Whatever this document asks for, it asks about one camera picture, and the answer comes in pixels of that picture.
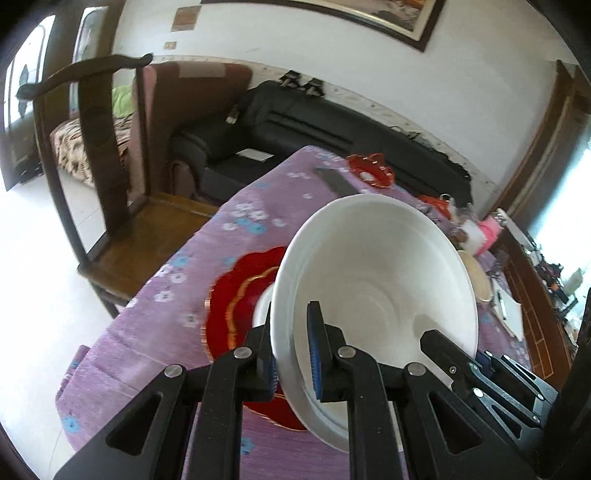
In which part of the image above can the small red gold-rimmed plate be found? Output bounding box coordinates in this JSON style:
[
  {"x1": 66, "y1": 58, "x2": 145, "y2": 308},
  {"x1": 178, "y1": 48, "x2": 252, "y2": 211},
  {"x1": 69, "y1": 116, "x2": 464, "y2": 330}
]
[{"x1": 346, "y1": 153, "x2": 395, "y2": 189}]

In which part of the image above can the brown upholstered armchair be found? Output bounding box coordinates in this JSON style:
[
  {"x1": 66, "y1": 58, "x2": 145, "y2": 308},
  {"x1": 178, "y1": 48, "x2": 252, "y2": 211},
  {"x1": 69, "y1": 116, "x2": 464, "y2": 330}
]
[{"x1": 130, "y1": 62, "x2": 253, "y2": 200}]

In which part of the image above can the pile of assorted small items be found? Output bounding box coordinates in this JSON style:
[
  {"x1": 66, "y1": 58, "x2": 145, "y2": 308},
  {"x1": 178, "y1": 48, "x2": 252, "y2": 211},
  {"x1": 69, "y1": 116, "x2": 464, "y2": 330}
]
[{"x1": 526, "y1": 240, "x2": 585, "y2": 315}]

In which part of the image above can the wooden door frame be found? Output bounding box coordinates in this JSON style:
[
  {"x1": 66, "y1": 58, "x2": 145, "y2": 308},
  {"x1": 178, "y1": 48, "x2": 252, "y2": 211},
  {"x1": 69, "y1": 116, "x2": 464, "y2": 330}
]
[{"x1": 487, "y1": 59, "x2": 591, "y2": 227}]

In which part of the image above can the black leather sofa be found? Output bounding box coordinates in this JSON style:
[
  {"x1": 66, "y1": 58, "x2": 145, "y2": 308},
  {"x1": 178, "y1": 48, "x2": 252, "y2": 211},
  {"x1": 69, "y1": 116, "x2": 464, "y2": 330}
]
[{"x1": 170, "y1": 80, "x2": 474, "y2": 209}]

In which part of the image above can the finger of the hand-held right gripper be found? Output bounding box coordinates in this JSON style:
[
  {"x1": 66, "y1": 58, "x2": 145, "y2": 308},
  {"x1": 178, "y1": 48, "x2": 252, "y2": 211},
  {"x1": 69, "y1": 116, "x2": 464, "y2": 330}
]
[
  {"x1": 420, "y1": 329, "x2": 541, "y2": 432},
  {"x1": 478, "y1": 351, "x2": 557, "y2": 409}
]

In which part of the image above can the black smartphone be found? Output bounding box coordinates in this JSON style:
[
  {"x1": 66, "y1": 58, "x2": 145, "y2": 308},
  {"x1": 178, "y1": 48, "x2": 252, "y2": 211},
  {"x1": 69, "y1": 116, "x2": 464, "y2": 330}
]
[{"x1": 314, "y1": 167, "x2": 360, "y2": 197}]

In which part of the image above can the wooden cabinet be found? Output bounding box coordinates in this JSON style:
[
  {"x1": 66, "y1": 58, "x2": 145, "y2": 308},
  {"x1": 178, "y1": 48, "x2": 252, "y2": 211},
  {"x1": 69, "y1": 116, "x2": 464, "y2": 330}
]
[{"x1": 501, "y1": 226, "x2": 578, "y2": 391}]

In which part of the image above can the red ribbed glass bowl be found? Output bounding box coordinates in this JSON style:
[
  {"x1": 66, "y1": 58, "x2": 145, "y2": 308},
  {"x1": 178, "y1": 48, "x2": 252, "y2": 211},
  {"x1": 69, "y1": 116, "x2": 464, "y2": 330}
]
[{"x1": 202, "y1": 246, "x2": 308, "y2": 432}]

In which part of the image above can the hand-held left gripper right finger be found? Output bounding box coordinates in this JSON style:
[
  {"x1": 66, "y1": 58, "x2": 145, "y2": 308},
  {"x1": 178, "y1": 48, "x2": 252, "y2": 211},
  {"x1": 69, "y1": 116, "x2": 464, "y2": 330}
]
[{"x1": 306, "y1": 301, "x2": 539, "y2": 480}]

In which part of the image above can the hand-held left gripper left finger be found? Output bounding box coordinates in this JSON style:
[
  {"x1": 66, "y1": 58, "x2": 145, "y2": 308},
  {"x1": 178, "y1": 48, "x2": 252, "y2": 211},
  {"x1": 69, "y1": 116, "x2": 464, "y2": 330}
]
[{"x1": 53, "y1": 302, "x2": 279, "y2": 480}]

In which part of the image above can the white plastic tub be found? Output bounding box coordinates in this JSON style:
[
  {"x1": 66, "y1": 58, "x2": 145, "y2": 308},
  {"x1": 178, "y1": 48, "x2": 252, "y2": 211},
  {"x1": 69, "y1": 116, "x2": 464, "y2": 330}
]
[{"x1": 461, "y1": 220, "x2": 483, "y2": 252}]

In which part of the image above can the green cloth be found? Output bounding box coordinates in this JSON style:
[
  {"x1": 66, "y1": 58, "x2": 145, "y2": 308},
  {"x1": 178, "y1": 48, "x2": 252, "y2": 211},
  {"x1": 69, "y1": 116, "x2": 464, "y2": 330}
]
[{"x1": 111, "y1": 85, "x2": 136, "y2": 117}]

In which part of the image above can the brown wall plaque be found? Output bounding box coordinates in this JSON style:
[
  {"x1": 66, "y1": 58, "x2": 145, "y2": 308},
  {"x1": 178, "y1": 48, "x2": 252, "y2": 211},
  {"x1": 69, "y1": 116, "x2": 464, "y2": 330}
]
[{"x1": 171, "y1": 7, "x2": 200, "y2": 32}]

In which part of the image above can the large white foam bowl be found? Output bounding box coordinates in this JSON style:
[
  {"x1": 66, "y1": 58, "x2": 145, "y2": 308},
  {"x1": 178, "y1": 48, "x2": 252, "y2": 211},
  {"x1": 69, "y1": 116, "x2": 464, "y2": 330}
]
[{"x1": 270, "y1": 193, "x2": 479, "y2": 454}]

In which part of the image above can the cream ribbed plastic bowl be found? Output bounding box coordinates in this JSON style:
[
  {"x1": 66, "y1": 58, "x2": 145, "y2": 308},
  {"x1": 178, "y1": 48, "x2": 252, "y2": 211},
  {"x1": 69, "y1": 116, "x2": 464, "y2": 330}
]
[{"x1": 456, "y1": 249, "x2": 494, "y2": 304}]

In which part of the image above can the dark wooden chair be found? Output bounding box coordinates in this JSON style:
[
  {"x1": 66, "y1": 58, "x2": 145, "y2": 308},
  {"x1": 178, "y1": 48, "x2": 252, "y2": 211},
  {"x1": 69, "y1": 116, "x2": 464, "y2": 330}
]
[{"x1": 16, "y1": 53, "x2": 222, "y2": 319}]

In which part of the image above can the white paper on sofa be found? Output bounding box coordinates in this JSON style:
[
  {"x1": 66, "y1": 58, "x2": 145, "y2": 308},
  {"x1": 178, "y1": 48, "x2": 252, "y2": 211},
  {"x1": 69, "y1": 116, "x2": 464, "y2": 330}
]
[{"x1": 235, "y1": 148, "x2": 274, "y2": 163}]

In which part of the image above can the patterned blanket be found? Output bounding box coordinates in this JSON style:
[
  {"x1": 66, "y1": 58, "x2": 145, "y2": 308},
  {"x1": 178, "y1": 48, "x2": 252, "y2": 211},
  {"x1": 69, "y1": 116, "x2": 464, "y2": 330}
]
[{"x1": 50, "y1": 114, "x2": 139, "y2": 188}]

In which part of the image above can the pink sleeved bottle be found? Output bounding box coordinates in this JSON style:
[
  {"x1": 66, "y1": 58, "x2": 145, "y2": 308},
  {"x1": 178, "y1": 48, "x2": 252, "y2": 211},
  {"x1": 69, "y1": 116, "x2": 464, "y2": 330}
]
[{"x1": 478, "y1": 219, "x2": 505, "y2": 256}]

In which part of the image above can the purple floral tablecloth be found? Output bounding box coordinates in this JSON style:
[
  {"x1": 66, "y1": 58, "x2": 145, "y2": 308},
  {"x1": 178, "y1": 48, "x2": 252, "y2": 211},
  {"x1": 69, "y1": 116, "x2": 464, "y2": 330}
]
[{"x1": 55, "y1": 145, "x2": 550, "y2": 480}]

